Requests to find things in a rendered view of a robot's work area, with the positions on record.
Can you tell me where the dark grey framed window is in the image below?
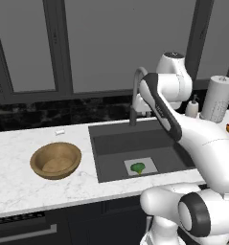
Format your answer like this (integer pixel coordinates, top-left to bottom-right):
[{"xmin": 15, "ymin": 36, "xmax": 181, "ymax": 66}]
[{"xmin": 0, "ymin": 0, "xmax": 229, "ymax": 105}]

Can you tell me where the brown wooden bowl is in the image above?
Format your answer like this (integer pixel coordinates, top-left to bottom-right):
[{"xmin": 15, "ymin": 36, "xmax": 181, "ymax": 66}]
[{"xmin": 29, "ymin": 142, "xmax": 82, "ymax": 181}]

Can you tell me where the black dishwasher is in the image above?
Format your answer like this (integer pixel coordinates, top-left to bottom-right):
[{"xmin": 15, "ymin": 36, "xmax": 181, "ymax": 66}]
[{"xmin": 0, "ymin": 209, "xmax": 71, "ymax": 245}]

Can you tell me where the silver dishwasher handle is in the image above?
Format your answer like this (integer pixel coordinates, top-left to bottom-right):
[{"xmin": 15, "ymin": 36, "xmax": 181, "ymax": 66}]
[{"xmin": 0, "ymin": 223, "xmax": 58, "ymax": 245}]

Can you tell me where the green broccoli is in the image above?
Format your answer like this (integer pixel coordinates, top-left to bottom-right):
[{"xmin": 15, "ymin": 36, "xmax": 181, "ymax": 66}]
[{"xmin": 130, "ymin": 162, "xmax": 147, "ymax": 176}]

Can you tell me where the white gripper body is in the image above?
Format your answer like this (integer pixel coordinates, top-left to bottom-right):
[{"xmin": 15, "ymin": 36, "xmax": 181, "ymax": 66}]
[{"xmin": 132, "ymin": 94, "xmax": 152, "ymax": 114}]

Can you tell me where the grey sink tap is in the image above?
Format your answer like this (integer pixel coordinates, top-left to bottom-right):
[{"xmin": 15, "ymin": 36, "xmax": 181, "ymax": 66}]
[{"xmin": 128, "ymin": 66, "xmax": 149, "ymax": 127}]

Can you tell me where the white paper towel roll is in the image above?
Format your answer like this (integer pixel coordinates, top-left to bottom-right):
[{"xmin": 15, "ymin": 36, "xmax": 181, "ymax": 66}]
[{"xmin": 199, "ymin": 75, "xmax": 229, "ymax": 124}]

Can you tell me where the dark grey sink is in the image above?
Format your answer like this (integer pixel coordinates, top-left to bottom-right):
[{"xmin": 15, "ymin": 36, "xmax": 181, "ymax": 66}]
[{"xmin": 87, "ymin": 117, "xmax": 197, "ymax": 184}]

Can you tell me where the dark cupboard door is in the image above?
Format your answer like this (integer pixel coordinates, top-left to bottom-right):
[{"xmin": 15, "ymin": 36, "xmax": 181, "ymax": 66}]
[{"xmin": 67, "ymin": 194, "xmax": 149, "ymax": 245}]

